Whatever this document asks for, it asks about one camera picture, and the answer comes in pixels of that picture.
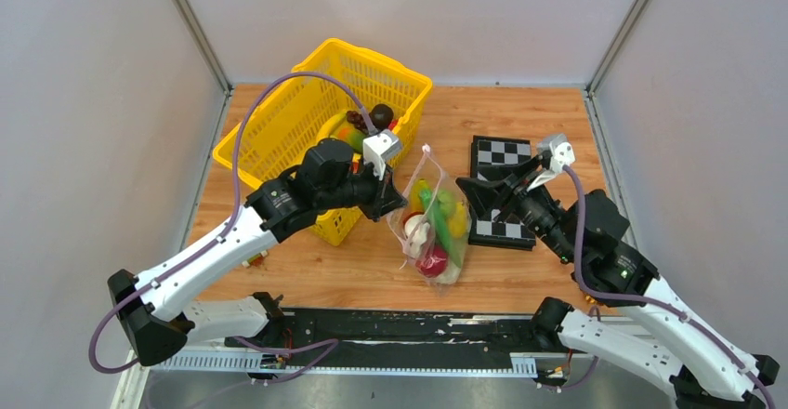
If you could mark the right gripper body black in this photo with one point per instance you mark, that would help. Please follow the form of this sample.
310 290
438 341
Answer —
532 208

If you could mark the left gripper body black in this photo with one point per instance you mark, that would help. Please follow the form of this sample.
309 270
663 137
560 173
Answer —
361 191

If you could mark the yellow banana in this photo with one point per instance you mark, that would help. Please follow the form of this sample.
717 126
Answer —
420 195
331 125

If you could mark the green vegetable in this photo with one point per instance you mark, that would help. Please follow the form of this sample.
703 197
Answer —
446 203

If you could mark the yellow bell pepper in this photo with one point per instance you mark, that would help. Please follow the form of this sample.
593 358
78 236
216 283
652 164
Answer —
458 221

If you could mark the white oyster mushroom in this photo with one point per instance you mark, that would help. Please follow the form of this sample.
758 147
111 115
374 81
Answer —
416 229

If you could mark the green cucumber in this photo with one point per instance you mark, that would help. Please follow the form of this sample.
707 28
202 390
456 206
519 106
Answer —
439 223

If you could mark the clear zip top bag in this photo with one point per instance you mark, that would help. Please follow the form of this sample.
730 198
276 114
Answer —
433 228

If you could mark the green lettuce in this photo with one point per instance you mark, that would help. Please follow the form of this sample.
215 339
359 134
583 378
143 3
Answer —
452 272

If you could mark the red yellow apple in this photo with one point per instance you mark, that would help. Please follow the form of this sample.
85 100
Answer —
434 263

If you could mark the yellow plastic basket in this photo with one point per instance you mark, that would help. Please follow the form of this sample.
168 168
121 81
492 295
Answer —
334 78

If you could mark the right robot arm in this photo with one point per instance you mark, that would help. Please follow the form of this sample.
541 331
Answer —
686 357

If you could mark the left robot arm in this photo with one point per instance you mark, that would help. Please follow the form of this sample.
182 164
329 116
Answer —
157 307

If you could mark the black white checkerboard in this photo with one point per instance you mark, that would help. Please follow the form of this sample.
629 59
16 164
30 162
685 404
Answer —
509 233

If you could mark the orange green mango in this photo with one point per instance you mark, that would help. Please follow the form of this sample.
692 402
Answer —
352 136

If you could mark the dark red grapes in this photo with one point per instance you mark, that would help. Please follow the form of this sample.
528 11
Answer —
356 120

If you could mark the dark avocado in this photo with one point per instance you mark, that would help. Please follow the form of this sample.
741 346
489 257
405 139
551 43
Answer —
381 116

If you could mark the red green toy car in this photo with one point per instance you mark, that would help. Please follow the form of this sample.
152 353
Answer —
255 261

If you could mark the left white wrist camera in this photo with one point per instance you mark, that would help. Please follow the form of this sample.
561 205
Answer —
378 149

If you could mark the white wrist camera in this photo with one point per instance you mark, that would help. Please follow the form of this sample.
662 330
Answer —
556 152
378 149

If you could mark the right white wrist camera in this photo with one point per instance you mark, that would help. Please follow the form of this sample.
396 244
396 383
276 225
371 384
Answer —
556 152

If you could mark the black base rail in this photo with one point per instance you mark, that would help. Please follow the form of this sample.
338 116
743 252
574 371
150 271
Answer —
412 340

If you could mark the aluminium frame base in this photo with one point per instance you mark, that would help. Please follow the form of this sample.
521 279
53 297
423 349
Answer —
281 364

